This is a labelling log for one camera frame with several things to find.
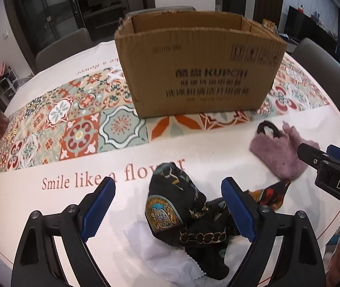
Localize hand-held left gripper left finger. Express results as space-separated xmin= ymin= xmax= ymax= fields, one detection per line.
xmin=11 ymin=177 xmax=116 ymax=287

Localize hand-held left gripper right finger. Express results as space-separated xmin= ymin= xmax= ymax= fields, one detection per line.
xmin=221 ymin=177 xmax=327 ymax=287

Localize purple fuzzy handbag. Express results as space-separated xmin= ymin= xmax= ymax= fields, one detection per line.
xmin=249 ymin=120 xmax=311 ymax=181

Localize black patterned silk scarf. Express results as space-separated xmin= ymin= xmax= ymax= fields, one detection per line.
xmin=145 ymin=162 xmax=291 ymax=280

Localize brown cardboard box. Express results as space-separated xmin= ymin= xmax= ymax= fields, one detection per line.
xmin=114 ymin=9 xmax=288 ymax=118

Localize white tile-pattern tablecloth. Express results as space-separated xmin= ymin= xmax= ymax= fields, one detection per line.
xmin=0 ymin=36 xmax=340 ymax=287

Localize white pinked-edge cloth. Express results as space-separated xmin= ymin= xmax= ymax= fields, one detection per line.
xmin=123 ymin=221 xmax=206 ymax=279

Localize grey dining chair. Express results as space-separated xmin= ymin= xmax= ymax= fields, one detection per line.
xmin=124 ymin=5 xmax=197 ymax=17
xmin=291 ymin=38 xmax=340 ymax=111
xmin=35 ymin=28 xmax=93 ymax=74

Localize white television cabinet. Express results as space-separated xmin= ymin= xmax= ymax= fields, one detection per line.
xmin=277 ymin=31 xmax=299 ymax=53

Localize black television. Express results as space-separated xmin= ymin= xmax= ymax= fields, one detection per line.
xmin=284 ymin=5 xmax=339 ymax=51

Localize dark wood panel door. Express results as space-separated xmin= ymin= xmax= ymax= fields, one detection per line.
xmin=254 ymin=0 xmax=285 ymax=24

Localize dark glass sliding door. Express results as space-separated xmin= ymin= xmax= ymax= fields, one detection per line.
xmin=9 ymin=0 xmax=155 ymax=51

